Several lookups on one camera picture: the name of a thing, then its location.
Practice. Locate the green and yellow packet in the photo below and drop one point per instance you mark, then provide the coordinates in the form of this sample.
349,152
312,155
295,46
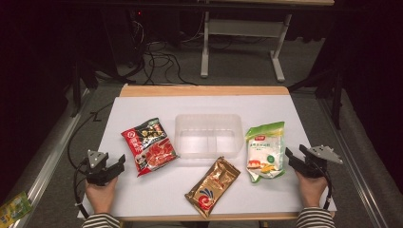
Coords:
14,209

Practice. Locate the white-framed desk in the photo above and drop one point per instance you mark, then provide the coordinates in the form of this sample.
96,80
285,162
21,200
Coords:
244,28

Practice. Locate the red and black food packet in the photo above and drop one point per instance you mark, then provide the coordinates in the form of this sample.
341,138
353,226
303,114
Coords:
150,147

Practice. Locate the white and green pouch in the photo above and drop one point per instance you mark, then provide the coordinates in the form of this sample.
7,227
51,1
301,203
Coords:
265,152

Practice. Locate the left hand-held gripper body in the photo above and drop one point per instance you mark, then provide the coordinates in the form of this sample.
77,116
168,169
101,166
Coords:
96,166

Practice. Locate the clear plastic container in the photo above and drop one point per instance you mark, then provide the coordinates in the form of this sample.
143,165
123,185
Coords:
207,136

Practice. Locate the gold foil packet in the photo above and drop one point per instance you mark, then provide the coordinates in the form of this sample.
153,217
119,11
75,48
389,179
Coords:
212,186

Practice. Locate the black stand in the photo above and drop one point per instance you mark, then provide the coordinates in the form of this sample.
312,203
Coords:
329,91
80,82

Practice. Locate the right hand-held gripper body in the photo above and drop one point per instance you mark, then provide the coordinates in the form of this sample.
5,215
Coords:
316,163

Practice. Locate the white sheet on table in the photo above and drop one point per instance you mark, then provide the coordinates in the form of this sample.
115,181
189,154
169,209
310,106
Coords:
177,186

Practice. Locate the person's left hand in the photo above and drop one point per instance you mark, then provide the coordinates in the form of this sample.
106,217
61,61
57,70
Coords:
101,194

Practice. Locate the person's right hand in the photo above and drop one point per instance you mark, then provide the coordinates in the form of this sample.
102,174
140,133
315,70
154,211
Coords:
312,190

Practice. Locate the metal floor rail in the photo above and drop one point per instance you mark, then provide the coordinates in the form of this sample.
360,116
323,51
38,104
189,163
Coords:
47,158
351,164

